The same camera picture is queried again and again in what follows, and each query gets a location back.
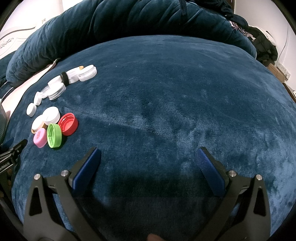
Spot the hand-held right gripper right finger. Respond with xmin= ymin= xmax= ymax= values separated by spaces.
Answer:
xmin=196 ymin=147 xmax=271 ymax=241

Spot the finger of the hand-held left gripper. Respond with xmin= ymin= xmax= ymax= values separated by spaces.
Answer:
xmin=0 ymin=139 xmax=28 ymax=163

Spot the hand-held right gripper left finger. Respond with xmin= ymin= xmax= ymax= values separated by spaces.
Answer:
xmin=23 ymin=147 xmax=109 ymax=241

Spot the pink bottle cap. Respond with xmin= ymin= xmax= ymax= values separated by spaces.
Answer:
xmin=33 ymin=129 xmax=47 ymax=147

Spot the beige bottle cap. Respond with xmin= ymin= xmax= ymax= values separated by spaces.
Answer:
xmin=31 ymin=120 xmax=48 ymax=134

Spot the green bottle cap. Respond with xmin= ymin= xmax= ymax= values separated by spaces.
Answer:
xmin=47 ymin=123 xmax=63 ymax=148

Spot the red bottle cap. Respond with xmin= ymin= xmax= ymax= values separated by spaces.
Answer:
xmin=58 ymin=113 xmax=78 ymax=136

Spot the pile of white bottle caps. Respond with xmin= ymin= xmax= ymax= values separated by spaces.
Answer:
xmin=26 ymin=64 xmax=97 ymax=133

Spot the dark blue plush blanket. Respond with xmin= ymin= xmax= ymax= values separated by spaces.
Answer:
xmin=0 ymin=35 xmax=296 ymax=241

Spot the white carved headboard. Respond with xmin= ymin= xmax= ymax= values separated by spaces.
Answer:
xmin=0 ymin=21 xmax=43 ymax=59

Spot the brown box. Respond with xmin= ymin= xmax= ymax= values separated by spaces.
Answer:
xmin=267 ymin=63 xmax=287 ymax=81

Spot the dark green jacket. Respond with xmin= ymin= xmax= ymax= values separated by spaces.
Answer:
xmin=247 ymin=25 xmax=278 ymax=64

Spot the dark blue rolled quilt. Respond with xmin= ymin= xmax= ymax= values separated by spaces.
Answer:
xmin=6 ymin=0 xmax=257 ymax=87

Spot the white cloth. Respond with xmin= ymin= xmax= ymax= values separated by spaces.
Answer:
xmin=259 ymin=27 xmax=277 ymax=45

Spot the dark printed garment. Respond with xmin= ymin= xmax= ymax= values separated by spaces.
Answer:
xmin=215 ymin=0 xmax=255 ymax=40

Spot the white wall socket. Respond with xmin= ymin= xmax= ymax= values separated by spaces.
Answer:
xmin=276 ymin=61 xmax=291 ymax=80

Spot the white cable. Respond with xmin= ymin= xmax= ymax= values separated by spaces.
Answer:
xmin=277 ymin=23 xmax=289 ymax=63

